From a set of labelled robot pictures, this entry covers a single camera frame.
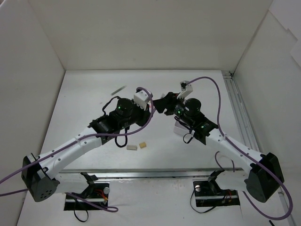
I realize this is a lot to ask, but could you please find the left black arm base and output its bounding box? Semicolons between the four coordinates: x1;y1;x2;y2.
64;173;110;211

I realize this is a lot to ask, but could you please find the green-grey highlighter pen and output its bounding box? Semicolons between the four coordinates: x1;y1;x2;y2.
111;86;126;96

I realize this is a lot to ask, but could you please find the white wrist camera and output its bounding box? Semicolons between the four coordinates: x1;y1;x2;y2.
133;88;153;111
177;81;193;99

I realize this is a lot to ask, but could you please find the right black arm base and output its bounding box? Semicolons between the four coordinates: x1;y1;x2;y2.
190;170;240;214

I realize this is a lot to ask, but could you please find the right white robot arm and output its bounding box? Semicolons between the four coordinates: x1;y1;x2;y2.
153;92;284;203

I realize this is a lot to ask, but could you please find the right side aluminium rail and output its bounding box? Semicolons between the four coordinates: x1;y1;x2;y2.
222;71;296;226

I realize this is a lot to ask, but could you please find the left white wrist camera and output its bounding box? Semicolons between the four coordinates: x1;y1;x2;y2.
133;88;153;111

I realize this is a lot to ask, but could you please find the grey white eraser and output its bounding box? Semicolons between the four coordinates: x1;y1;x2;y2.
127;145;138;151

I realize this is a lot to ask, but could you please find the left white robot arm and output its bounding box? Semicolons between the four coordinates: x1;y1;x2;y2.
21;97;153;202

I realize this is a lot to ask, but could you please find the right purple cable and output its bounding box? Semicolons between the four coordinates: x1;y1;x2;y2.
190;76;294;221

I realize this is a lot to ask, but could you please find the tan yellow eraser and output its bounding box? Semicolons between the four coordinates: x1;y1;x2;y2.
139;142;147;149

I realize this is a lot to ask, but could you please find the front aluminium rail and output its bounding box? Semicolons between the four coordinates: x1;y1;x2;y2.
56;167;246;181

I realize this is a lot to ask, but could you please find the white three-compartment organizer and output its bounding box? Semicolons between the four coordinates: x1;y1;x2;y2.
174;121;189;137

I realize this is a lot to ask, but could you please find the aluminium rail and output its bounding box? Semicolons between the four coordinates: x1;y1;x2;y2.
56;167;246;181
222;71;296;226

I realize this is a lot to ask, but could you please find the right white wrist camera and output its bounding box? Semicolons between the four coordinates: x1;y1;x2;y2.
177;81;193;99

